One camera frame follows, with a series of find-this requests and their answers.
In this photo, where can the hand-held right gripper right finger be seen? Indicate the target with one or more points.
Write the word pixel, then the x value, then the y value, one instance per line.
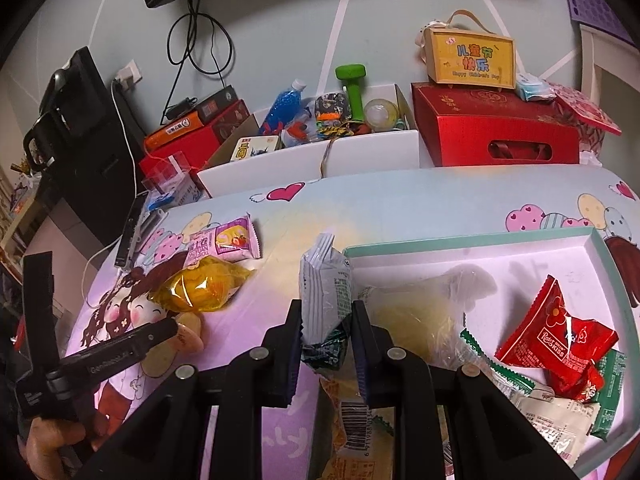
pixel 361 360

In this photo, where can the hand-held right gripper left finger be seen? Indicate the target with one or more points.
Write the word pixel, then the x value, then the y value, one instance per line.
pixel 295 350

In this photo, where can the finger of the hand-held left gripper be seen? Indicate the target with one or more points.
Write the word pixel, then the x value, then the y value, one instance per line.
pixel 152 337
pixel 39 310

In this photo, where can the grey green snack packet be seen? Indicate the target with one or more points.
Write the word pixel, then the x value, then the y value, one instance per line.
pixel 325 285

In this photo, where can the pale clear snack packet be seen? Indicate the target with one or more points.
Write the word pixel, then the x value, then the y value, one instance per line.
pixel 425 310

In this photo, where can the teal tray box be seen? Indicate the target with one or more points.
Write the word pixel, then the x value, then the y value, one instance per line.
pixel 500 255

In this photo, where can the white crinkled snack packet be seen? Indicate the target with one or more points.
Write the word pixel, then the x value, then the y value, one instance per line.
pixel 555 425

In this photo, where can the person's left hand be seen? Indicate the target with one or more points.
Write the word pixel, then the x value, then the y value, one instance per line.
pixel 50 437

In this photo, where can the yellow green snack packet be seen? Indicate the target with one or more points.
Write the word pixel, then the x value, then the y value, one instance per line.
pixel 352 425

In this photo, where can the yellow clear snack packet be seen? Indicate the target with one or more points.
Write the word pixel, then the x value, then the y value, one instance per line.
pixel 200 285

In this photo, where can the black smartphone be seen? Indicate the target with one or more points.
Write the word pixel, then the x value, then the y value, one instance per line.
pixel 131 230

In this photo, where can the pink snack packet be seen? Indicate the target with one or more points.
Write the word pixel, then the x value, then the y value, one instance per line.
pixel 225 242

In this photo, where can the blue white tissue pack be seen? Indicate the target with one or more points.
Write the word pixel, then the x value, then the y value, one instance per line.
pixel 160 201

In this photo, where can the white packet green zigzag edge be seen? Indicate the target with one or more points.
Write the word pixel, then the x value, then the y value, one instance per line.
pixel 500 377

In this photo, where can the clear plastic box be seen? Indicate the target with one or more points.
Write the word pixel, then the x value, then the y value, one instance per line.
pixel 167 175

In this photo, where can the red gift box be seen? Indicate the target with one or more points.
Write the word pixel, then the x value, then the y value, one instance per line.
pixel 165 160

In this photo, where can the white cardboard box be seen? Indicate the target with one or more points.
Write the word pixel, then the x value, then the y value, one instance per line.
pixel 310 165

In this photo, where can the red snack packet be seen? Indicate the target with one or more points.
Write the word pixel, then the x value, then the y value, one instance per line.
pixel 555 340

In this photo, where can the black object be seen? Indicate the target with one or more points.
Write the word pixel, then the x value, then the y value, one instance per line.
pixel 50 110

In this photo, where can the small white card box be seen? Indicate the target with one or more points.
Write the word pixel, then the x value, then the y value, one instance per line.
pixel 255 148

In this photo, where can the orange box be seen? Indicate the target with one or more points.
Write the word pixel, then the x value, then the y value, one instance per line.
pixel 175 131

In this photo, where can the orange toy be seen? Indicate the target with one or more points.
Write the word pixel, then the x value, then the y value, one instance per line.
pixel 299 130

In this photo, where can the black power adapter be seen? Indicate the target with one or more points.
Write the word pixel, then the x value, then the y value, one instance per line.
pixel 182 106

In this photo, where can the dark box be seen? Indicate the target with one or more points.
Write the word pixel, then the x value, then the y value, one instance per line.
pixel 217 104

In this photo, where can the patterned toy ball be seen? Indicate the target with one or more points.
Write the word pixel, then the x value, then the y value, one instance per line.
pixel 330 107

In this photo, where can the blue bottle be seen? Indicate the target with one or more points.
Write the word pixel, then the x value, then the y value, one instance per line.
pixel 282 105

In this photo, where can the clear yellowish ball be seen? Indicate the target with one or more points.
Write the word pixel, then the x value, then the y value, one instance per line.
pixel 382 114

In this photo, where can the green dumbbell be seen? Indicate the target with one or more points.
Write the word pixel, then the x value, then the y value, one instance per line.
pixel 352 90

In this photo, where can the light blue tissue pack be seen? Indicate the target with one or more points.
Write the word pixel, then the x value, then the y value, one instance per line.
pixel 532 87

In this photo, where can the red patterned lid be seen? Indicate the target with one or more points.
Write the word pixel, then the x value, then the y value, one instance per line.
pixel 587 107

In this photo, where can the white wall socket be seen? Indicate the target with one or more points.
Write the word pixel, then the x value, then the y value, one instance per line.
pixel 127 74

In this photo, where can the white frame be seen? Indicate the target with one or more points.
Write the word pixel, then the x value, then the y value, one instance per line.
pixel 592 60

